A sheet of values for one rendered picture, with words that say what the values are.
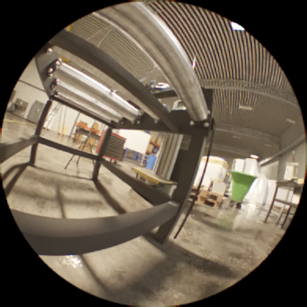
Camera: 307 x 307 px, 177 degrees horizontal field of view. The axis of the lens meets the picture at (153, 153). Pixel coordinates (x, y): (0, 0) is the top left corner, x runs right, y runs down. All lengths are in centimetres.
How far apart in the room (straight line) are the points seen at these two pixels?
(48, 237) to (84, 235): 7
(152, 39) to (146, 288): 84
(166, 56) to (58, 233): 48
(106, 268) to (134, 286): 14
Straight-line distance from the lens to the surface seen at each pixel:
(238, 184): 273
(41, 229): 23
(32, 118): 1093
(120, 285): 54
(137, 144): 573
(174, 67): 35
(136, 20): 33
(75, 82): 78
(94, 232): 23
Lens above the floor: 51
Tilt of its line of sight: 4 degrees up
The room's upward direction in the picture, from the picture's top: 19 degrees clockwise
